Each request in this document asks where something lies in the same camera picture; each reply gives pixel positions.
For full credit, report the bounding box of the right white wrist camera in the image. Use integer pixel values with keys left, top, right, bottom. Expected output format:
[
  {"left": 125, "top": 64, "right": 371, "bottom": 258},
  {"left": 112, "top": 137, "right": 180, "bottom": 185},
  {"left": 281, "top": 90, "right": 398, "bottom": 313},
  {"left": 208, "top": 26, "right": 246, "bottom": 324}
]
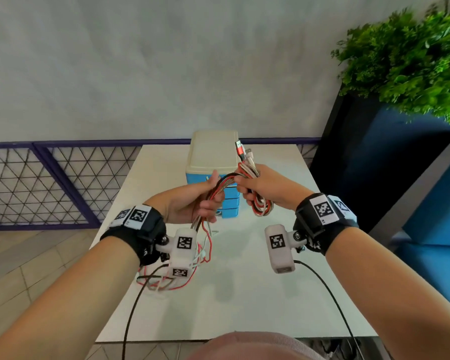
[{"left": 264, "top": 223, "right": 308, "bottom": 274}]

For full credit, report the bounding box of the green artificial plant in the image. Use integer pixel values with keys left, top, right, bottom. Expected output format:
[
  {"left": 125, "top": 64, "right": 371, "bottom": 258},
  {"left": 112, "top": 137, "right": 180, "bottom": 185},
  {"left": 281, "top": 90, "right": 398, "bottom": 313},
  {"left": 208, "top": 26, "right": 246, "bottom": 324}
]
[{"left": 330, "top": 0, "right": 450, "bottom": 124}]

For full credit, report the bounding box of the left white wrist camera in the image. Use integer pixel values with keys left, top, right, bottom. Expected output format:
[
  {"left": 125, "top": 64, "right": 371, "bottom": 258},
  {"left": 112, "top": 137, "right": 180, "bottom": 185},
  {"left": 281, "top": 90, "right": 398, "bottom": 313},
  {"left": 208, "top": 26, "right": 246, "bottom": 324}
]
[{"left": 155, "top": 227, "right": 200, "bottom": 280}]

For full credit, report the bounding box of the black planter box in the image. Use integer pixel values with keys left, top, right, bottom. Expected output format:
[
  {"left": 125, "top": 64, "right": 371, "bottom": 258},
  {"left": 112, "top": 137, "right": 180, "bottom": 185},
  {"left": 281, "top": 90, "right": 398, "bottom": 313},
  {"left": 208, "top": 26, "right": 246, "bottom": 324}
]
[{"left": 309, "top": 91, "right": 450, "bottom": 233}]

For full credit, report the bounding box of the red cable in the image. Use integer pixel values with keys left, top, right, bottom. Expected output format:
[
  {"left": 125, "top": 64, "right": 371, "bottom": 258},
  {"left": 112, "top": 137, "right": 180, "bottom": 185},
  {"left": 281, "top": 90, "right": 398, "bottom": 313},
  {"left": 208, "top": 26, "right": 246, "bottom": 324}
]
[{"left": 136, "top": 140, "right": 275, "bottom": 293}]

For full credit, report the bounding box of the person's left hand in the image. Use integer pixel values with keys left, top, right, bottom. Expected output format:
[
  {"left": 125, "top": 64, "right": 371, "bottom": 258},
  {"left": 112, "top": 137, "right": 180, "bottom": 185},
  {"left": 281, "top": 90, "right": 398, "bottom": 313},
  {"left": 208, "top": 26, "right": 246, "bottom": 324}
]
[{"left": 144, "top": 170, "right": 226, "bottom": 226}]

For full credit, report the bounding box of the person's right forearm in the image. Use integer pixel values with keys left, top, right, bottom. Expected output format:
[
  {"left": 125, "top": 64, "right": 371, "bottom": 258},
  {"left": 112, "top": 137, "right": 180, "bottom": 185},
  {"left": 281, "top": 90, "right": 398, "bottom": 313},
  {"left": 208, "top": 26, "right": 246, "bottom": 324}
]
[{"left": 324, "top": 227, "right": 450, "bottom": 360}]

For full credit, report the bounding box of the person's right hand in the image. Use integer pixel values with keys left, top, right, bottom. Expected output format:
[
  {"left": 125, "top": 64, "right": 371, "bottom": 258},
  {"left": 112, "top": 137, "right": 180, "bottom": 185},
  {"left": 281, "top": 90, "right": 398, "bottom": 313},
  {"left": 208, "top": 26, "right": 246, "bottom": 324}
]
[{"left": 234, "top": 163, "right": 314, "bottom": 213}]

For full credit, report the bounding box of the person's left forearm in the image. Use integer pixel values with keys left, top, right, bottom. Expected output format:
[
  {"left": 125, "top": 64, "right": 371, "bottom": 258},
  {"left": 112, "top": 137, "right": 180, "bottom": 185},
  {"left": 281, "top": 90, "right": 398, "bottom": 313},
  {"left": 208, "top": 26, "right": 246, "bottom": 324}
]
[{"left": 0, "top": 235, "right": 140, "bottom": 360}]

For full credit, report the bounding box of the black camera cable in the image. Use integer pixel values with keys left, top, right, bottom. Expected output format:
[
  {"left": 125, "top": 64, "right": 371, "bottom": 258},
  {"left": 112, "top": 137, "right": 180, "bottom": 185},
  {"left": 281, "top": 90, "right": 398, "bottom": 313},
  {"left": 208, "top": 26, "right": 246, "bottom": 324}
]
[
  {"left": 294, "top": 259, "right": 365, "bottom": 360},
  {"left": 121, "top": 262, "right": 170, "bottom": 360}
]

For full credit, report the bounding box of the person's pink shirt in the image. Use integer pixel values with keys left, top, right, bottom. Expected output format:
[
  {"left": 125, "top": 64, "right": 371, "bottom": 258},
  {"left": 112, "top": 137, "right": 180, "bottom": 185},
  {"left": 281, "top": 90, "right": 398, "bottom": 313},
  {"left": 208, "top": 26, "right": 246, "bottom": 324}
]
[{"left": 187, "top": 331, "right": 325, "bottom": 360}]

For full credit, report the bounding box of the white table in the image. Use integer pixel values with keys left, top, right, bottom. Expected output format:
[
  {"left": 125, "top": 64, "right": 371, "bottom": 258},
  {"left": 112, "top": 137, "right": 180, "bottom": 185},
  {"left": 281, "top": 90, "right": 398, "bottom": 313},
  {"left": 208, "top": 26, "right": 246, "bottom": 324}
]
[{"left": 95, "top": 144, "right": 378, "bottom": 343}]

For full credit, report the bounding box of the black wrist strap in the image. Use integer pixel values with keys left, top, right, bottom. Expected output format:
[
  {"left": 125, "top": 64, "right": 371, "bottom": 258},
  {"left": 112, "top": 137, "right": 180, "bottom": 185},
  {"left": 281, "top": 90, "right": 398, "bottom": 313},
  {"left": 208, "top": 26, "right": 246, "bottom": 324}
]
[
  {"left": 99, "top": 204, "right": 168, "bottom": 267},
  {"left": 293, "top": 192, "right": 360, "bottom": 256}
]

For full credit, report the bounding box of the grey sneaker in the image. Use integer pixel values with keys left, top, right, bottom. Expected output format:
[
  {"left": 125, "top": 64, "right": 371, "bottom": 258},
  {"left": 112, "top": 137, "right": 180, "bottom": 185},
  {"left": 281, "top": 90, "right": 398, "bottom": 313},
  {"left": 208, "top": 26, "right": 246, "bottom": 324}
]
[
  {"left": 337, "top": 339, "right": 365, "bottom": 360},
  {"left": 314, "top": 339, "right": 342, "bottom": 359}
]

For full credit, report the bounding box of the left black wrist strap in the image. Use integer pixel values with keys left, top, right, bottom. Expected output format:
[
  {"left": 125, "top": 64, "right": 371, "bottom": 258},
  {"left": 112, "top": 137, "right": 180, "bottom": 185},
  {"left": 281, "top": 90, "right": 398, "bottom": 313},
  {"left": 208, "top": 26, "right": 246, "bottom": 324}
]
[{"left": 99, "top": 204, "right": 168, "bottom": 267}]

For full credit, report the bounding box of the right black wrist strap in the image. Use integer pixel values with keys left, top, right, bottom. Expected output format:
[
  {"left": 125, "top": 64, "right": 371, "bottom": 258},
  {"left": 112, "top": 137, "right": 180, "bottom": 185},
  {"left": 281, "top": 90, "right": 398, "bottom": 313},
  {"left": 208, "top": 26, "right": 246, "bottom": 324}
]
[{"left": 293, "top": 192, "right": 360, "bottom": 256}]

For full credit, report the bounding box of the white drawer cabinet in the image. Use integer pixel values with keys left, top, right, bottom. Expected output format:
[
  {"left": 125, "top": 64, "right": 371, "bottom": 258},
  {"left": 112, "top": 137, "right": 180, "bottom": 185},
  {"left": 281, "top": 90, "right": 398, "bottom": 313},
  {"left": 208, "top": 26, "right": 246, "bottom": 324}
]
[{"left": 185, "top": 130, "right": 241, "bottom": 219}]

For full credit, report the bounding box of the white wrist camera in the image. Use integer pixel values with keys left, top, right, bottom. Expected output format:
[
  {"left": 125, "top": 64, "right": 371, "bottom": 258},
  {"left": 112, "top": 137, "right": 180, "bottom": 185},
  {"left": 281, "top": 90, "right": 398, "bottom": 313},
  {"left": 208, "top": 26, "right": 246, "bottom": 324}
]
[
  {"left": 155, "top": 227, "right": 200, "bottom": 280},
  {"left": 264, "top": 223, "right": 308, "bottom": 274}
]

